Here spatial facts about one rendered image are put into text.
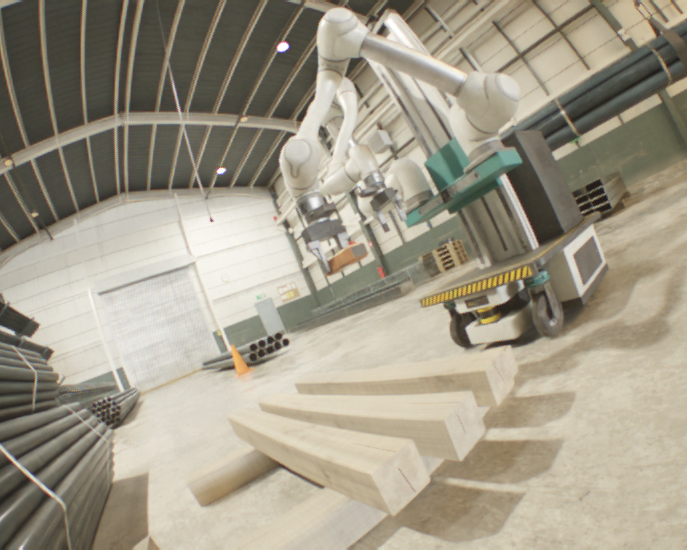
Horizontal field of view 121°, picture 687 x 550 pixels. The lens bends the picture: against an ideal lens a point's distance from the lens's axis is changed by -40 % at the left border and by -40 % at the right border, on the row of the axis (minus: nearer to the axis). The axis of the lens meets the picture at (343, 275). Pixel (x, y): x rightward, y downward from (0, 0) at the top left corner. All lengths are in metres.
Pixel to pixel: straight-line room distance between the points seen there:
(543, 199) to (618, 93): 2.44
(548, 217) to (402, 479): 1.31
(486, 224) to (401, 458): 1.28
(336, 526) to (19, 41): 11.02
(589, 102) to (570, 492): 3.48
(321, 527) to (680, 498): 0.61
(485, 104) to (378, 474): 1.08
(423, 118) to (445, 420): 1.51
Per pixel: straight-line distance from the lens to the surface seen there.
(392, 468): 0.56
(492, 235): 1.63
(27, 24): 10.66
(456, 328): 1.56
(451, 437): 0.61
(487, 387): 0.76
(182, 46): 11.88
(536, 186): 1.59
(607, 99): 3.83
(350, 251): 0.91
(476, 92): 1.17
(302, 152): 0.88
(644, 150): 9.76
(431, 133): 1.77
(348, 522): 0.70
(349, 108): 1.68
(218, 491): 1.22
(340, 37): 1.20
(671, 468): 0.64
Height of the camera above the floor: 0.46
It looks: 4 degrees up
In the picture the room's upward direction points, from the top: 24 degrees counter-clockwise
